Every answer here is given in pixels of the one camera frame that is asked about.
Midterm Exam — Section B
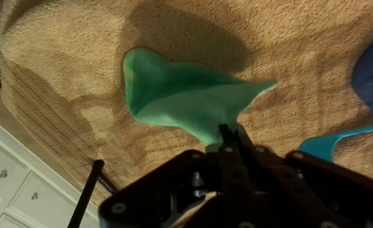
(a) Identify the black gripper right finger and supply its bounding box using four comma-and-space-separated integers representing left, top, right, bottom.
236, 124, 373, 228

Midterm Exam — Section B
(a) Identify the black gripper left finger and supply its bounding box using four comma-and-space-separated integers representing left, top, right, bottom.
98, 123, 243, 228

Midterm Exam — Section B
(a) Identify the green towel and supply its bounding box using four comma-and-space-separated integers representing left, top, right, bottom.
122, 47, 280, 147

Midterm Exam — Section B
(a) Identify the teal plastic clothes hanger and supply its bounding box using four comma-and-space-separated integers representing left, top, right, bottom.
298, 121, 373, 164

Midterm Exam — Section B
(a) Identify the black metal shoe rack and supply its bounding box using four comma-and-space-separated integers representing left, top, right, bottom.
66, 158, 107, 228

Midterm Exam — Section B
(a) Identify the blue tape roll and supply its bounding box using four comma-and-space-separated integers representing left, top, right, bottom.
351, 31, 373, 118

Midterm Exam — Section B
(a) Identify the white drawer cabinet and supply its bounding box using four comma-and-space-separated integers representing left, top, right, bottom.
0, 110, 102, 228

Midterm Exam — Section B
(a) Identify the tan terry table cover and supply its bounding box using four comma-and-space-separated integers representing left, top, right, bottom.
0, 0, 373, 208

